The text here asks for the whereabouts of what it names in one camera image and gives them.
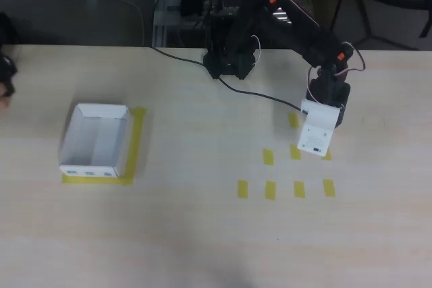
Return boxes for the dark clothed person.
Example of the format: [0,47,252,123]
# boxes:
[0,11,22,96]

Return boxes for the white gripper camera mount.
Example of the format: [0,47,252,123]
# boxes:
[296,98,340,159]

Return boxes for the white cardboard box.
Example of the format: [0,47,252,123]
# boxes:
[59,102,130,179]

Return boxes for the black cable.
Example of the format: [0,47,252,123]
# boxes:
[151,46,304,113]

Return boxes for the black table leg frame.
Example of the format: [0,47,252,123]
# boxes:
[324,0,432,50]

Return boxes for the person hand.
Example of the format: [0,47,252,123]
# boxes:
[0,84,11,111]

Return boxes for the aluminium profile rack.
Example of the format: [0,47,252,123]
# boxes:
[152,0,319,48]

